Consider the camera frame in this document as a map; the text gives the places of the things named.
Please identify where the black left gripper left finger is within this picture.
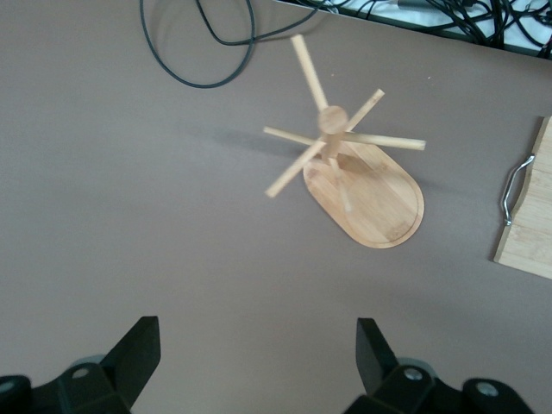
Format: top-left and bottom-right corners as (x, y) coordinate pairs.
(0, 317), (161, 414)

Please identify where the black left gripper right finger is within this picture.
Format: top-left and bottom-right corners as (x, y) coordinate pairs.
(344, 317), (534, 414)

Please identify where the wooden cup rack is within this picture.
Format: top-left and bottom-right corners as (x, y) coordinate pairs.
(263, 34), (426, 250)

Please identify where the bamboo cutting board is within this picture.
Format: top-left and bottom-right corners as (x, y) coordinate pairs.
(492, 115), (552, 279)

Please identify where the black looped table cable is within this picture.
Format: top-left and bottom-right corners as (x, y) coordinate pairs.
(140, 0), (320, 90)

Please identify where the black cable bundle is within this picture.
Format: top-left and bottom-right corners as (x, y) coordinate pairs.
(297, 0), (552, 60)

